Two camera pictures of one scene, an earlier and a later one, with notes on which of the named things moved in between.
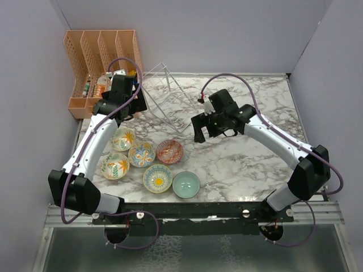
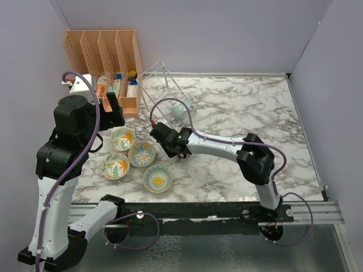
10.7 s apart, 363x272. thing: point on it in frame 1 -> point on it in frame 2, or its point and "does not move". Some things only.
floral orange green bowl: (115, 166) does not move
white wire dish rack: (166, 100) does not move
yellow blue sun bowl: (157, 178) does not move
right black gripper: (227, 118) -> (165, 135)
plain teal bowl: (186, 185) -> (181, 108)
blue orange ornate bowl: (142, 154) does not move
